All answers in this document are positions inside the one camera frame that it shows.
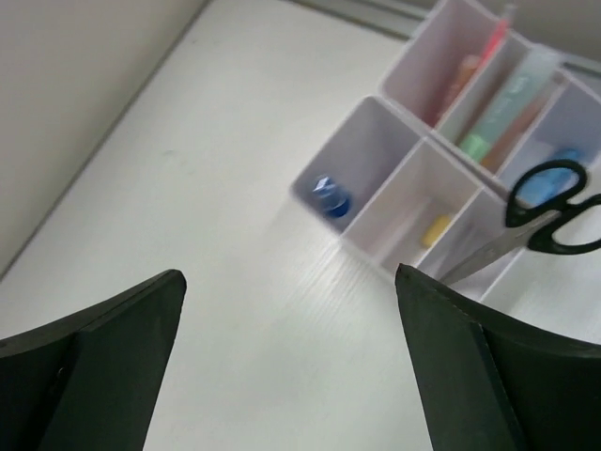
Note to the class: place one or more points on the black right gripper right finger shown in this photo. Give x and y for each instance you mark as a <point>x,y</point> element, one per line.
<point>488,381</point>

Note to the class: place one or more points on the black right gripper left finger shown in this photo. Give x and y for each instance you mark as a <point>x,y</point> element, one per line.
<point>90,381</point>

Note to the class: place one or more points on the black handled scissors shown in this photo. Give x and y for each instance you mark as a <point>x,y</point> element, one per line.
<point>533,227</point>

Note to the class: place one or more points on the yellow eraser block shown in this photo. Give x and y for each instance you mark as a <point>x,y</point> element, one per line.
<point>435,230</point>

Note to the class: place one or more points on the blue correction tape dispenser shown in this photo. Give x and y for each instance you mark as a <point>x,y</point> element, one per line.
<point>542,186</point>

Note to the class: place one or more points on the clear spray bottle blue cap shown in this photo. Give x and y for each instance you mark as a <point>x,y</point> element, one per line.
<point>333,200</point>

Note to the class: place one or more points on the brown orange slim pen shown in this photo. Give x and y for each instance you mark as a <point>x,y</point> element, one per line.
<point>498,154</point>

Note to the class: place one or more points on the red slim highlighter pen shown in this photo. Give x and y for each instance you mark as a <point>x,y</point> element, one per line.
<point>498,34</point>

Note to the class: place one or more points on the clear compartment organizer box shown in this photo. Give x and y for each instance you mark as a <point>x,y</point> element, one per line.
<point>402,172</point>

